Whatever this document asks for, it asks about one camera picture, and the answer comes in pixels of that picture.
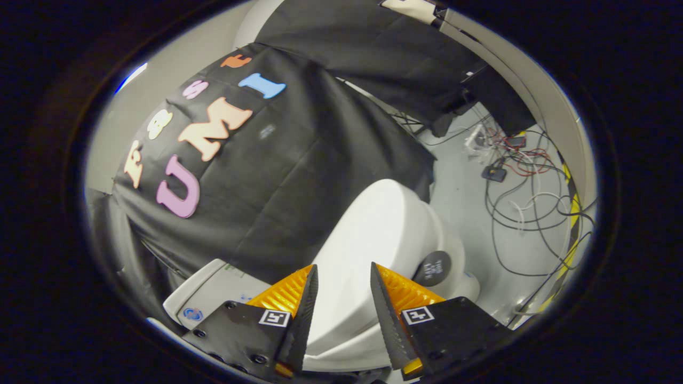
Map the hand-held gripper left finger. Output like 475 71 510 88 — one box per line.
181 264 320 382

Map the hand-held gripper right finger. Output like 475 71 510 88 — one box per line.
370 261 515 380

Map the black round lid knob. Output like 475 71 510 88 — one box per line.
414 251 452 287

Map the white toilet lid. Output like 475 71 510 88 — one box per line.
308 179 466 357

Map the white toilet with tank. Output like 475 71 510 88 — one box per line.
163 259 481 374

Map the black backdrop cloth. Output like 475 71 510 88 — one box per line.
85 0 537 331

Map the yellow black striped tape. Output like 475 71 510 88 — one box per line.
534 160 582 315

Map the tangle of floor cables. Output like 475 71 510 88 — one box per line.
392 101 595 321

